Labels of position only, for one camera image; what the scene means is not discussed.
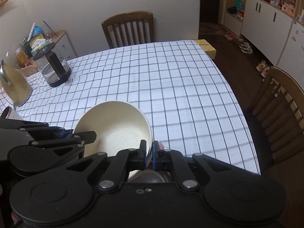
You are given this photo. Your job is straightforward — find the wooden slatted chair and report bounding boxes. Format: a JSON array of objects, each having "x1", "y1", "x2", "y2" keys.
[
  {"x1": 101, "y1": 11, "x2": 154, "y2": 49},
  {"x1": 247, "y1": 66, "x2": 304, "y2": 169}
]

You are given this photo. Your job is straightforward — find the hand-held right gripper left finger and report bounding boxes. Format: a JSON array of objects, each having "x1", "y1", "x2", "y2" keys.
[{"x1": 66, "y1": 140, "x2": 147, "y2": 193}]

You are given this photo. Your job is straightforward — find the cream bowl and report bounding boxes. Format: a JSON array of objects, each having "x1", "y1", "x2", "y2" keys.
[{"x1": 72, "y1": 100, "x2": 154, "y2": 180}]

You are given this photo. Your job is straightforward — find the small wooden side cabinet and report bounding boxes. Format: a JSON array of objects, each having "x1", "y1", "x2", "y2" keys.
[{"x1": 14, "y1": 29, "x2": 78, "y2": 77}]

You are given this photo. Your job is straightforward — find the yellow kettle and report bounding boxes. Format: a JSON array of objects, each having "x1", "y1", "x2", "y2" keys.
[{"x1": 0, "y1": 51, "x2": 33, "y2": 107}]

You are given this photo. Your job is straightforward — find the stainless steel bowl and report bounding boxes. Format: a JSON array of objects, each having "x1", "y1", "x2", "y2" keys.
[{"x1": 128, "y1": 169, "x2": 172, "y2": 184}]

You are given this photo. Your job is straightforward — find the pink slippers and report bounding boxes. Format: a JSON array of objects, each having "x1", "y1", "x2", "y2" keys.
[{"x1": 224, "y1": 31, "x2": 241, "y2": 41}]

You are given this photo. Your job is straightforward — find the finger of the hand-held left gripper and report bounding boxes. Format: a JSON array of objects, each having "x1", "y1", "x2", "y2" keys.
[
  {"x1": 0, "y1": 118, "x2": 74, "y2": 141},
  {"x1": 30, "y1": 131, "x2": 97, "y2": 158}
]

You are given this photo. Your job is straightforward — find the white sneakers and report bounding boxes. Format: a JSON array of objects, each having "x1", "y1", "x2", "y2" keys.
[{"x1": 238, "y1": 41, "x2": 253, "y2": 54}]

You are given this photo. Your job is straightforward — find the white checkered tablecloth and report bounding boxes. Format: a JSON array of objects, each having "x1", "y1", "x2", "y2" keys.
[{"x1": 0, "y1": 39, "x2": 262, "y2": 175}]

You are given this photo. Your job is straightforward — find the colourful shoes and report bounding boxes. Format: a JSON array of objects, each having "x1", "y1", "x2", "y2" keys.
[{"x1": 256, "y1": 60, "x2": 271, "y2": 78}]

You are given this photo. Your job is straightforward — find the blue bottle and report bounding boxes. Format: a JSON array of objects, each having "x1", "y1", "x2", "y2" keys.
[{"x1": 33, "y1": 26, "x2": 44, "y2": 40}]

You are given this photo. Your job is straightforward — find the white cabinet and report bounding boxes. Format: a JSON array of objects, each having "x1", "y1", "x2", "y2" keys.
[{"x1": 240, "y1": 0, "x2": 304, "y2": 67}]

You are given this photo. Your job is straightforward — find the yellow box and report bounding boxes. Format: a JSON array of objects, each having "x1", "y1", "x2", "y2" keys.
[{"x1": 195, "y1": 39, "x2": 217, "y2": 59}]

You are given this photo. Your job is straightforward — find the glass kettle with black base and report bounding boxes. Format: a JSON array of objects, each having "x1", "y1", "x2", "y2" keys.
[{"x1": 32, "y1": 42, "x2": 72, "y2": 88}]

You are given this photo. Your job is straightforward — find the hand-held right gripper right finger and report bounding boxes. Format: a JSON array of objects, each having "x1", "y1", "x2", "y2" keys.
[{"x1": 152, "y1": 141, "x2": 232, "y2": 193}]

